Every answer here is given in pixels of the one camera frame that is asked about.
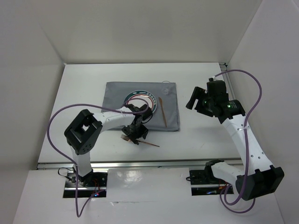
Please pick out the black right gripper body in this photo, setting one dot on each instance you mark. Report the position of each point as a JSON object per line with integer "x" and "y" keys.
{"x": 206, "y": 106}

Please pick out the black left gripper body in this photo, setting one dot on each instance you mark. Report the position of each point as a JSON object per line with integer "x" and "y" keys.
{"x": 134, "y": 131}

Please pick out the copper fork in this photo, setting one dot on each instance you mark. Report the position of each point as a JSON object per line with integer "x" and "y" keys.
{"x": 140, "y": 141}

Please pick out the clear plastic cup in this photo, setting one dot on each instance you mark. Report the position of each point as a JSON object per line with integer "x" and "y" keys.
{"x": 166, "y": 87}

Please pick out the grey cloth placemat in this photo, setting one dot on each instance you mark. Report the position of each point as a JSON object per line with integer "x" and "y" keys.
{"x": 115, "y": 93}

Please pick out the white plate green red rim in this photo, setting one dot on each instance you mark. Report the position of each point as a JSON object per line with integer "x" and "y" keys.
{"x": 140, "y": 97}

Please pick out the copper knife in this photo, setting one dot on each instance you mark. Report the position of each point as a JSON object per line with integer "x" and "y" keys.
{"x": 162, "y": 109}

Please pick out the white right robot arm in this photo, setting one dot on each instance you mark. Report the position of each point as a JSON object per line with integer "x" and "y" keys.
{"x": 259, "y": 176}

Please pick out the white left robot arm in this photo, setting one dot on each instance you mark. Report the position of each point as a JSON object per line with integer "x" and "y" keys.
{"x": 85, "y": 129}

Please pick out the aluminium right side rail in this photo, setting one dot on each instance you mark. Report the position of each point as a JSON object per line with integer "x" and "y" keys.
{"x": 235, "y": 121}

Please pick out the aluminium rail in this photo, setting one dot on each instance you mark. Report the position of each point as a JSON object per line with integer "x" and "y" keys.
{"x": 130, "y": 164}
{"x": 235, "y": 121}

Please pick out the aluminium front rail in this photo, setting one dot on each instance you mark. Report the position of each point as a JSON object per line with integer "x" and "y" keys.
{"x": 130, "y": 164}

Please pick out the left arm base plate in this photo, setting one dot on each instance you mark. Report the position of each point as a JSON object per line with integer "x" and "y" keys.
{"x": 95, "y": 184}

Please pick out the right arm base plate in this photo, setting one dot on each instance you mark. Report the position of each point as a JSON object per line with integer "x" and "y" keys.
{"x": 201, "y": 185}

